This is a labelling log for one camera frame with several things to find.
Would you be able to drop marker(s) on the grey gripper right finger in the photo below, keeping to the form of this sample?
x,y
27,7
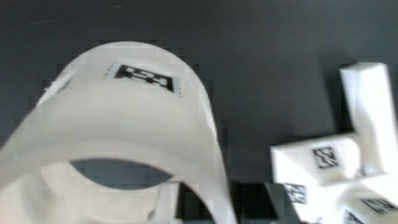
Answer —
x,y
286,216

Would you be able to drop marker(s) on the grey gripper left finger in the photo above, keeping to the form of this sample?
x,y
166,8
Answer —
x,y
190,210

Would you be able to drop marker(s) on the white lamp base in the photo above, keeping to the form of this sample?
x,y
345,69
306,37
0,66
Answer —
x,y
338,197

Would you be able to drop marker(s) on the white lamp shade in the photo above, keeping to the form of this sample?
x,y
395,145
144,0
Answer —
x,y
123,111

